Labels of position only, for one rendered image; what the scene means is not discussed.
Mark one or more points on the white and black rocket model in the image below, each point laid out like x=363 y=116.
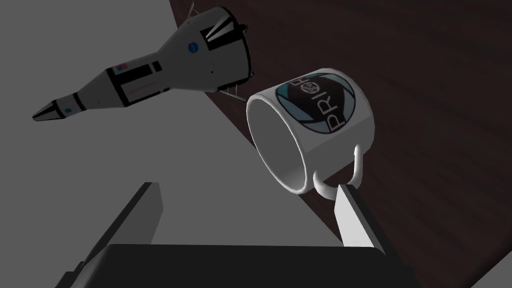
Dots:
x=160 y=72

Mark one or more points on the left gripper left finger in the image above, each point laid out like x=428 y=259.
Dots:
x=138 y=218

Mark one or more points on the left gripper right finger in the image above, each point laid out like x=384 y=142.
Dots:
x=354 y=224

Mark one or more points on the white mug with round emblem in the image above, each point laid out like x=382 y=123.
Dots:
x=320 y=128

